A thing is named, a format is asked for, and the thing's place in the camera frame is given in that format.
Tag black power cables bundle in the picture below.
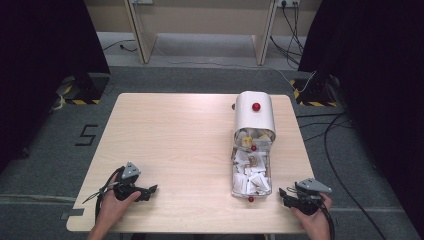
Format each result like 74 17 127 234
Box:
269 2 306 67

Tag hand-held gripper black cable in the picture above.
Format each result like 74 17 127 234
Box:
319 199 336 240
81 166 125 222

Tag long black floor cables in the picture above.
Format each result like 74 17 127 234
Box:
295 112 388 240

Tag black floor cable with plug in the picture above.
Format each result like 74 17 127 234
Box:
102 39 139 54

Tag right hand-held gripper black cable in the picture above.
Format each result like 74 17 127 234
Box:
319 199 336 240

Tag clear plastic drawer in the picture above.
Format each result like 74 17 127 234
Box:
231 129 273 201

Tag black stand base striped tape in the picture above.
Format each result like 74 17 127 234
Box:
289 77 338 108
63 72 111 106

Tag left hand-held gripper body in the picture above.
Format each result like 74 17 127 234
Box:
112 161 150 203

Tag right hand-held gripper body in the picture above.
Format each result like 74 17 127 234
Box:
290 177 334 216

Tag left hand-held gripper black cable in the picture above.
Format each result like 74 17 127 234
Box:
81 166 125 222

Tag person's left hand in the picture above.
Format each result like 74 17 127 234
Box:
99 182 142 229

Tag white box with red knob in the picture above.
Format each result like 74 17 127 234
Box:
233 90 277 142

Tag person's right hand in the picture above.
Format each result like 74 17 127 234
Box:
292 193 334 237

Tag pile of white paper packets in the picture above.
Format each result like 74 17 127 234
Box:
233 148 271 196

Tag beige wooden desk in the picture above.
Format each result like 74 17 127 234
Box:
123 0 279 67

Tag black curtain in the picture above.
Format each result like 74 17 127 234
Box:
0 0 111 175
297 0 424 231

